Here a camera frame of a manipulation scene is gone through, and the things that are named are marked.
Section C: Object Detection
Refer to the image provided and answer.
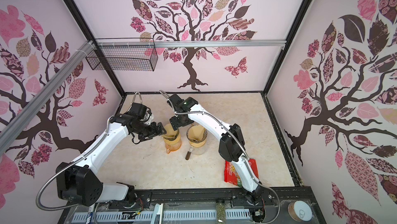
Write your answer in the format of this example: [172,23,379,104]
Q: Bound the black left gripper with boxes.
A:
[132,122,166,142]

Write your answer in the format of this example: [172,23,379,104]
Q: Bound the brown paper coffee filter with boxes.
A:
[188,124,207,142]

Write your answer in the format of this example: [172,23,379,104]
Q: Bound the clear glass dripper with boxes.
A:
[185,124,208,145]

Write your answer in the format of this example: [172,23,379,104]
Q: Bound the wooden ring dripper holder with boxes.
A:
[189,140,206,148]

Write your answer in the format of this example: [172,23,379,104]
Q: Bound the green glass dripper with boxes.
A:
[163,130,180,142]

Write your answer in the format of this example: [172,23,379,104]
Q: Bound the orange glass pitcher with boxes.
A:
[164,140,182,154]

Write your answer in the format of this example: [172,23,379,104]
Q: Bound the clear glass server jug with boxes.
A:
[185,146,207,161]

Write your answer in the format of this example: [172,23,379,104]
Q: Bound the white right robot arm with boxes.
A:
[165,94,264,204]

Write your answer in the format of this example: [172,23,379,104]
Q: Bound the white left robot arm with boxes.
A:
[56,103,165,206]

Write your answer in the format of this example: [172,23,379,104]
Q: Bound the red candy bag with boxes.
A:
[224,159,259,188]

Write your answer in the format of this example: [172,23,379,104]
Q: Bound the round white brown device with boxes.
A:
[288,201,313,222]

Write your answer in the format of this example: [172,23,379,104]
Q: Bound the black wire basket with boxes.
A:
[85,38,158,72]

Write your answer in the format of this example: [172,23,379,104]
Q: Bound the white slotted cable duct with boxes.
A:
[71,208,251,224]

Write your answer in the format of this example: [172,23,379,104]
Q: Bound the aluminium rail back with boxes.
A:
[97,40,286,48]

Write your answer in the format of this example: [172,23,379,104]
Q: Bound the aluminium rail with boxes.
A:
[1,41,95,154]
[97,40,286,48]

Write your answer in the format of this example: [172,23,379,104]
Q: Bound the aluminium rail left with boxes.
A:
[1,41,95,154]

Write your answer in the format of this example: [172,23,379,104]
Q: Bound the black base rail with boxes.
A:
[58,186,326,224]

